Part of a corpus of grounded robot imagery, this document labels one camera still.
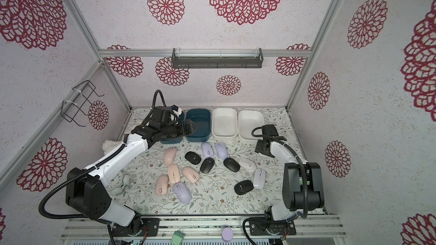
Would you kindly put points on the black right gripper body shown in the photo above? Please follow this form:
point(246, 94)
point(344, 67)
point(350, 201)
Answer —
point(262, 148)

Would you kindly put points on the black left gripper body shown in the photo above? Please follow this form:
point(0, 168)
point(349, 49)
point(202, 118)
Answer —
point(175, 131)

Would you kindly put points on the white mouse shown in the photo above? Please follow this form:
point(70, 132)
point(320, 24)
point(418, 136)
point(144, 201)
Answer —
point(259, 178)
point(247, 165)

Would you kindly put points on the large purple mouse bottom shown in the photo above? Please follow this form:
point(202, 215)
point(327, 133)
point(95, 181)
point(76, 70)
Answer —
point(182, 192)

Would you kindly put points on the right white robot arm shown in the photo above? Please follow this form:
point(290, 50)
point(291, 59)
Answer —
point(302, 187)

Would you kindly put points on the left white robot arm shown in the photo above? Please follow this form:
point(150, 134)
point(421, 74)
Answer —
point(87, 194)

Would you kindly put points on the left teal storage box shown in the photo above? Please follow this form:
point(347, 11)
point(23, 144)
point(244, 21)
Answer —
point(181, 119)

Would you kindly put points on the teal storage box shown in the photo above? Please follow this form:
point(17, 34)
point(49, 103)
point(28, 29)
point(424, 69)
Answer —
point(181, 119)
point(202, 120)

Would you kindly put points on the right teal storage box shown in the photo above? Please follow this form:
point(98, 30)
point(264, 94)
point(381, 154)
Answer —
point(202, 120)

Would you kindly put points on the right white storage box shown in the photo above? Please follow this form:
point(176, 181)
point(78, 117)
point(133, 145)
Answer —
point(247, 121)

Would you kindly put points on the white storage box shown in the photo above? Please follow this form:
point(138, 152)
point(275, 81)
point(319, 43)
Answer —
point(224, 124)
point(247, 121)

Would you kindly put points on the left white storage box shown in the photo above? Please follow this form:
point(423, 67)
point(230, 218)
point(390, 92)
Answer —
point(224, 124)

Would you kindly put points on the pink mouse top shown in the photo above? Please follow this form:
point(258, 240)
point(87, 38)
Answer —
point(169, 155)

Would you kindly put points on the pink mouse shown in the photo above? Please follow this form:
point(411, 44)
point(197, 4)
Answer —
point(169, 155)
point(162, 185)
point(174, 174)
point(191, 174)

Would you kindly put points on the black mouse top left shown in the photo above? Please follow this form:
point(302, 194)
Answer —
point(193, 158)

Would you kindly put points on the black mouse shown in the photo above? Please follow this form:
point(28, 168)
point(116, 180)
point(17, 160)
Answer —
point(193, 158)
point(231, 164)
point(207, 165)
point(243, 187)

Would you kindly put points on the black mouse centre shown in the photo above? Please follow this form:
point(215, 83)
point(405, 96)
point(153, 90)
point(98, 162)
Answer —
point(207, 165)

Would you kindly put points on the black mouse bottom right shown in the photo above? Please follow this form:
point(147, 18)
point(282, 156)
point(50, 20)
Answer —
point(243, 187)

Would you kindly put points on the pink mouse middle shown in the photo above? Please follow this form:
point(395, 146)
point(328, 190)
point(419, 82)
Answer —
point(174, 174)

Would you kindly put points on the pink mouse right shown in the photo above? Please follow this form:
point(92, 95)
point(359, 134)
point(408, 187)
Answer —
point(191, 174)

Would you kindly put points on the floral table mat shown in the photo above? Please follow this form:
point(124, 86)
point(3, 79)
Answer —
point(214, 193)

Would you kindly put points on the pink mouse bottom left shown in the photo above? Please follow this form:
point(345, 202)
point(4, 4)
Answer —
point(162, 185)

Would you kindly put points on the white plush dog toy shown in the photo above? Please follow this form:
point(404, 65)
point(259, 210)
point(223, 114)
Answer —
point(109, 145)

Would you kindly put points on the purple round cap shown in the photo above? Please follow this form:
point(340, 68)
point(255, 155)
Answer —
point(227, 234)

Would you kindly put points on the green connector block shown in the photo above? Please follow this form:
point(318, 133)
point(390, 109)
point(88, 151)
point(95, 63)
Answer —
point(177, 238)

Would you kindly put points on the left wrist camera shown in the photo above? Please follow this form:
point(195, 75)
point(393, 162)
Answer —
point(165, 115)

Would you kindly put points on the black wire wall rack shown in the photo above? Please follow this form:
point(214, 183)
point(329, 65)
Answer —
point(71, 107)

